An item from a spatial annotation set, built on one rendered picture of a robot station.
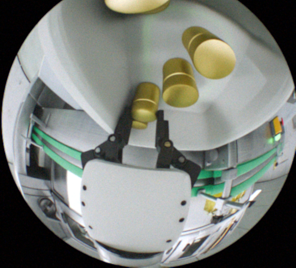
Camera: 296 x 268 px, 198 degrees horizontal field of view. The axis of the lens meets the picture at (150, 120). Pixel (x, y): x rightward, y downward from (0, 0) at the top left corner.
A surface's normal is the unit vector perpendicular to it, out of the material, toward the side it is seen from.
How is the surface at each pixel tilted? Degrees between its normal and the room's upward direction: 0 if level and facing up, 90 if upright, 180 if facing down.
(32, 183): 90
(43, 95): 90
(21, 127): 90
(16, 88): 90
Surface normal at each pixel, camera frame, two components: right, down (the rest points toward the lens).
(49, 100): 0.99, 0.11
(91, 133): 0.00, -0.42
